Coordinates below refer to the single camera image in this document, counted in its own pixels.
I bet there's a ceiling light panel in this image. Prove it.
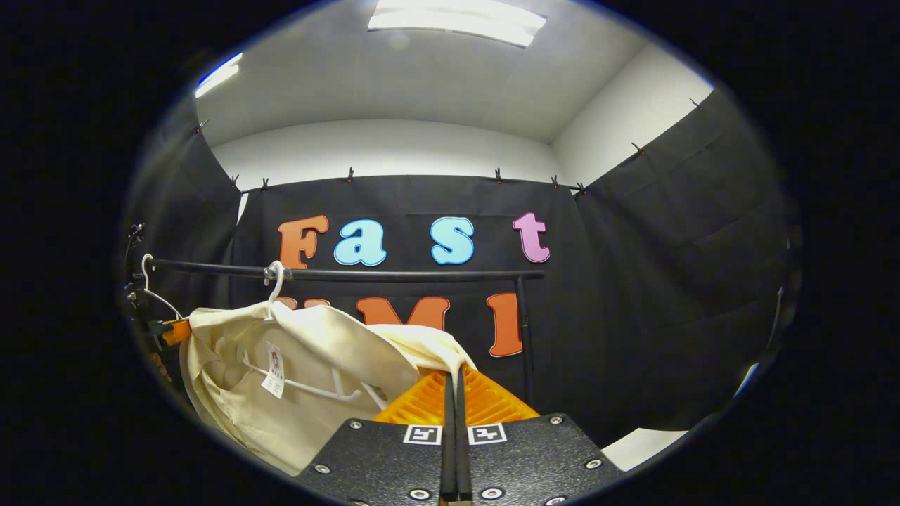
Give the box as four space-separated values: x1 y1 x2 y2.
367 0 548 48
195 52 244 98

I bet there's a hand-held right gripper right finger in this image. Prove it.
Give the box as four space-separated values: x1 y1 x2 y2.
456 365 625 506

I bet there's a black backdrop cloth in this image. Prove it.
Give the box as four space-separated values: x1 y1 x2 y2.
120 88 802 450

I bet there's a cream collared shirt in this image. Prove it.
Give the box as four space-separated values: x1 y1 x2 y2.
179 301 479 477

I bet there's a black clothes rack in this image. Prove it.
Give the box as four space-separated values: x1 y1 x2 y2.
144 257 546 408

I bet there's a white plastic clothes hanger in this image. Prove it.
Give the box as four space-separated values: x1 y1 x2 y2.
243 260 389 410
140 253 185 322

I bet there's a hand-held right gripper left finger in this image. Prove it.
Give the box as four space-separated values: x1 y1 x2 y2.
294 369 458 506

